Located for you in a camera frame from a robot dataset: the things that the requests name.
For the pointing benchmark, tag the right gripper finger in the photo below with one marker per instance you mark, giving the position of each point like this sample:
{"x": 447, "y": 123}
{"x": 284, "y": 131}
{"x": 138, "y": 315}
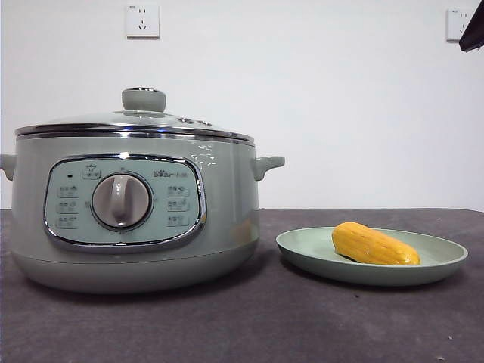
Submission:
{"x": 475, "y": 32}

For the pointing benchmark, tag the yellow corn cob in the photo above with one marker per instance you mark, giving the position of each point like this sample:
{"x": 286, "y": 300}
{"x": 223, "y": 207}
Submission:
{"x": 374, "y": 245}

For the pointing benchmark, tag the glass lid with green knob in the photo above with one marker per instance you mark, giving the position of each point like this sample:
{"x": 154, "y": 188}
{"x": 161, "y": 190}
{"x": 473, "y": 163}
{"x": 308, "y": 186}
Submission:
{"x": 144, "y": 100}

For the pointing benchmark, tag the pale green round plate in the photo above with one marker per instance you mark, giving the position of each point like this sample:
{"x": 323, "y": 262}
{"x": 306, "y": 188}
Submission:
{"x": 310, "y": 247}

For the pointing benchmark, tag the pale green electric steamer pot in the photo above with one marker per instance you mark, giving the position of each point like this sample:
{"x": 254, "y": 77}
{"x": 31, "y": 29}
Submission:
{"x": 227, "y": 211}

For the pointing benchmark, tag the white wall socket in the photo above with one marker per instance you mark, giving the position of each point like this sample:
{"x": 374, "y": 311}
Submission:
{"x": 142, "y": 22}
{"x": 455, "y": 24}

